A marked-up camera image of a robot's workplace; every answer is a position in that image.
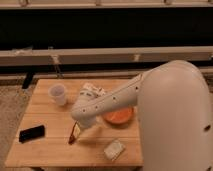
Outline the white sponge block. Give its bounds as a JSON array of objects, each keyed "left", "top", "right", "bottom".
[{"left": 104, "top": 139, "right": 125, "bottom": 161}]

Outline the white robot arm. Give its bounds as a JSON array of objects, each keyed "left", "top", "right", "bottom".
[{"left": 71, "top": 60, "right": 213, "bottom": 171}]

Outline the red chili pepper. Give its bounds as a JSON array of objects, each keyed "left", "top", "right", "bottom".
[{"left": 68, "top": 122, "right": 77, "bottom": 145}]

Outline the black rectangular box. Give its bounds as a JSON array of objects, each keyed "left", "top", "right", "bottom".
[{"left": 19, "top": 125, "right": 45, "bottom": 143}]

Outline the orange bowl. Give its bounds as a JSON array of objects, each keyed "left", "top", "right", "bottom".
[{"left": 102, "top": 107, "right": 134, "bottom": 125}]

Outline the wooden table board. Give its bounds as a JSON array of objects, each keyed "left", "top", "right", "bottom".
[{"left": 5, "top": 79, "right": 143, "bottom": 167}]

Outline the grey horizontal rail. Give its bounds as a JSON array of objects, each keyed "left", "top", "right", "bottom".
[{"left": 0, "top": 46, "right": 213, "bottom": 66}]

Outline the white packaged item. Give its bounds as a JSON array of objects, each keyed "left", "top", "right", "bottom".
[{"left": 83, "top": 83, "right": 106, "bottom": 97}]

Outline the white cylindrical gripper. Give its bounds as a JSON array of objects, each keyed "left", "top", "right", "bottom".
[{"left": 73, "top": 117, "right": 97, "bottom": 139}]

